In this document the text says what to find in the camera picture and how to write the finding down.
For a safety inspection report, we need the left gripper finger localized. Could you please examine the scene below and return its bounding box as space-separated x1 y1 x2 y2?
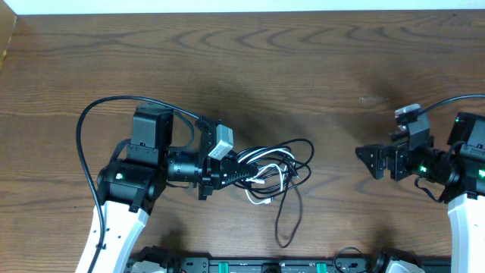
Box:
221 172 256 187
221 158 258 175

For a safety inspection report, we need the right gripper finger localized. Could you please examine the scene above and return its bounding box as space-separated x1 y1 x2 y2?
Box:
363 157 385 180
355 144 383 161

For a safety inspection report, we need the white USB cable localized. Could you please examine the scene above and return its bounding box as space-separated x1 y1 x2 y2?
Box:
236 146 299 206

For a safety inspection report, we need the black USB cable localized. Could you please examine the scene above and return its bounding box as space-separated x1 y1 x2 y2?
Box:
230 138 315 249

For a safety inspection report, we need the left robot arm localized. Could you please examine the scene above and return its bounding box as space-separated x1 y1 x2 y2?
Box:
77 102 258 272

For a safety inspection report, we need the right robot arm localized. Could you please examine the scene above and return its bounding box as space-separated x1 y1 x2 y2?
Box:
355 110 484 272

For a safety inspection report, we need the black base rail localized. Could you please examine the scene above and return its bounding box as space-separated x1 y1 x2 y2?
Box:
123 246 452 273

